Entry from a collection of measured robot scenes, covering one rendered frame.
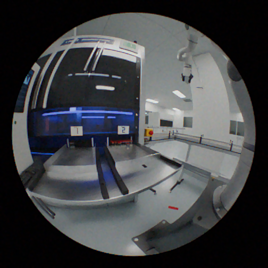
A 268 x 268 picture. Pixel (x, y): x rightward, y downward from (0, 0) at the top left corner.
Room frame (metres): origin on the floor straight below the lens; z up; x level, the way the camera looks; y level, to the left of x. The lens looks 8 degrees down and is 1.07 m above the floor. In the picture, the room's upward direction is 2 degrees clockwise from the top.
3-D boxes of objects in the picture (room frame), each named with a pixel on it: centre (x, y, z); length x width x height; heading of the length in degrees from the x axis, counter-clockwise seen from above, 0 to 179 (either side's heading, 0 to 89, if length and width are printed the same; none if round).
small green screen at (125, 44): (0.55, 0.09, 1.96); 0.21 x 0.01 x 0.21; 118
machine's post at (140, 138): (0.66, -0.05, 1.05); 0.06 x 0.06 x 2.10; 28
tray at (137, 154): (0.48, 0.04, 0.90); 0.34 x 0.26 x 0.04; 28
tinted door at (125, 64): (0.53, 0.16, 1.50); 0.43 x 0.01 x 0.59; 118
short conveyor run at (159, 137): (0.96, -0.31, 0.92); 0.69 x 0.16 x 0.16; 118
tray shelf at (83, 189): (0.34, 0.15, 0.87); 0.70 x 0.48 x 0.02; 118
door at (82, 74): (0.32, 0.56, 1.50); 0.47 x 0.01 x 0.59; 118
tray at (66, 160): (0.32, 0.34, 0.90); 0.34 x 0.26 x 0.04; 28
